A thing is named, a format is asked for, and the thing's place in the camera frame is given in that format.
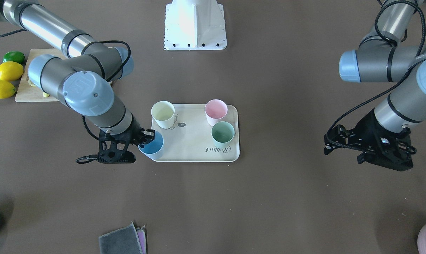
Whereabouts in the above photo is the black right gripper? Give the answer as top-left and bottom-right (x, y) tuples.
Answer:
(97, 116), (155, 164)

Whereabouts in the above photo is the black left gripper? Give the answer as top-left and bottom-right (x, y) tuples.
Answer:
(324, 110), (417, 171)

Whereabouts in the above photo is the light blue cup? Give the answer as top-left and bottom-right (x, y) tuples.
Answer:
(138, 131), (164, 161)

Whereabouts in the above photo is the cream white cup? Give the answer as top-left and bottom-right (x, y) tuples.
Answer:
(150, 101), (176, 129)

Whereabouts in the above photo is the pink cup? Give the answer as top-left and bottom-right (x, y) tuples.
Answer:
(205, 99), (228, 126)

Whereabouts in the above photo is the mint green cup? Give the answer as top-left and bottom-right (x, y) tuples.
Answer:
(211, 122), (235, 149)

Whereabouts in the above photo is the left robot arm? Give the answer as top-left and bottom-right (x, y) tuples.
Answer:
(324, 0), (426, 171)

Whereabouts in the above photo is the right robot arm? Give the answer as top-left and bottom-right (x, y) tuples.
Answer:
(0, 0), (155, 164)

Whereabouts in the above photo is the cream rabbit tray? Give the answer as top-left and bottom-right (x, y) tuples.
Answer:
(151, 103), (240, 162)

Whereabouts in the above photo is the purple cloth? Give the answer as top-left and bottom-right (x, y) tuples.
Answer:
(136, 225), (147, 254)

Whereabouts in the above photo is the grey folded cloth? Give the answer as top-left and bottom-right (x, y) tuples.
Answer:
(98, 223), (140, 254)

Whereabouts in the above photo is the bamboo cutting board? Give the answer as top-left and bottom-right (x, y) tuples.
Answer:
(15, 48), (66, 103)

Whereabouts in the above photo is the whole yellow lemon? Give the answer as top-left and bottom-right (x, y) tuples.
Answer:
(0, 61), (24, 81)
(0, 80), (16, 99)

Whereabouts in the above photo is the green lime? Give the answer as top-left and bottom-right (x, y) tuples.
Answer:
(2, 50), (25, 64)

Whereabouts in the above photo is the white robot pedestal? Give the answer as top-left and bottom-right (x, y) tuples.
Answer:
(163, 0), (227, 50)

